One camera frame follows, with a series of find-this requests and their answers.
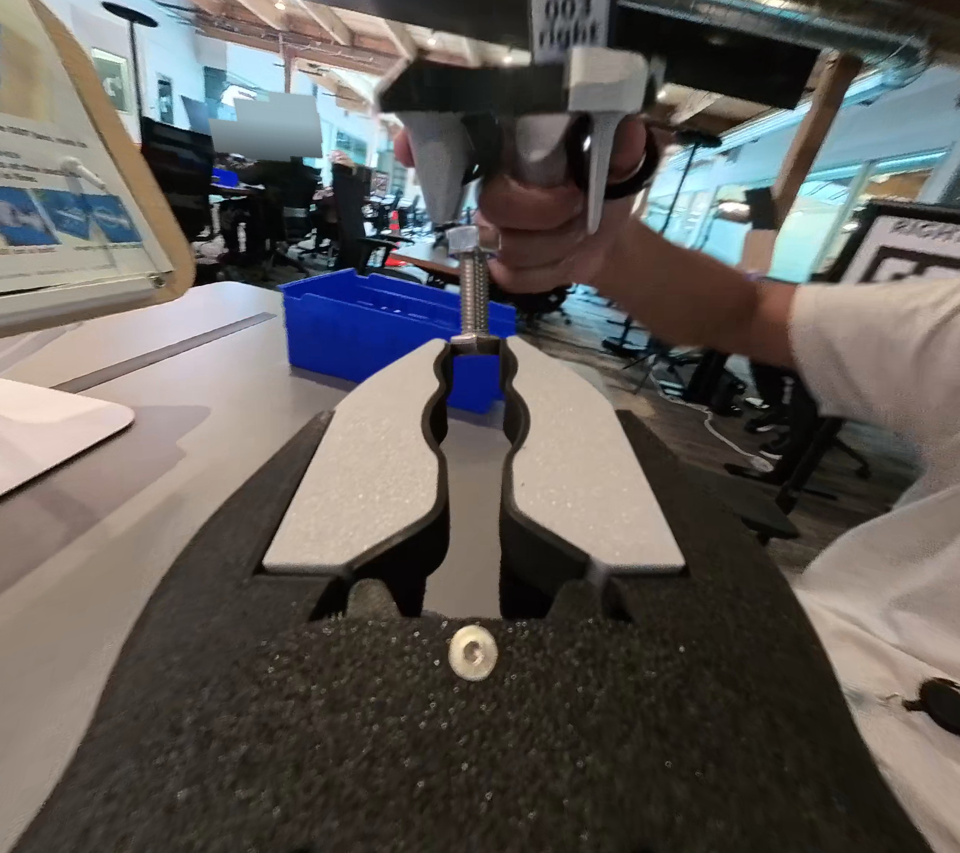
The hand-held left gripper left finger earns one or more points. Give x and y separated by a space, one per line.
352 478

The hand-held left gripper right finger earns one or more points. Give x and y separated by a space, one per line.
592 478

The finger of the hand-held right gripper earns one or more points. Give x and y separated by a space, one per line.
439 155
607 80

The steel hex nut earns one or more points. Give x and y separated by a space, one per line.
472 242

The steel hex bolt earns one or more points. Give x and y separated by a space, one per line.
474 298

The blue plastic bin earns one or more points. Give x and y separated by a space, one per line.
352 328

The person's right hand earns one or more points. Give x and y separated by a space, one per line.
540 230

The black office chair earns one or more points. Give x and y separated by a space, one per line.
176 170
352 208

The black floor lamp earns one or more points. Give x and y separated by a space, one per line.
697 135
129 13

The black hanging display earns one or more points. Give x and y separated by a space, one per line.
712 65

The wooden desk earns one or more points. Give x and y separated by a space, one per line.
420 260

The wooden document stand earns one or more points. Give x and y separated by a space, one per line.
154 208

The person in white shirt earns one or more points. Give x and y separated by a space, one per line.
885 568

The framed marker sign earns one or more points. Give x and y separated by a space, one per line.
900 245

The printed instruction sheet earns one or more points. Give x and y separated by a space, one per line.
45 155

